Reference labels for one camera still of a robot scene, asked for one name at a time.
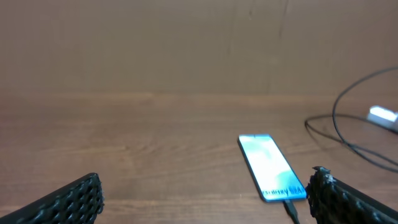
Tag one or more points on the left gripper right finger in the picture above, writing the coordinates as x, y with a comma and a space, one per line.
333, 201

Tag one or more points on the white power strip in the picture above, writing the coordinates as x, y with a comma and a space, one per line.
383, 117

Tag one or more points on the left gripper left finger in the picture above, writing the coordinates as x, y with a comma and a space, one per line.
80, 202

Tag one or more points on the blue Samsung Galaxy smartphone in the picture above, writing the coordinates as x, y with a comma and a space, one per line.
273, 176

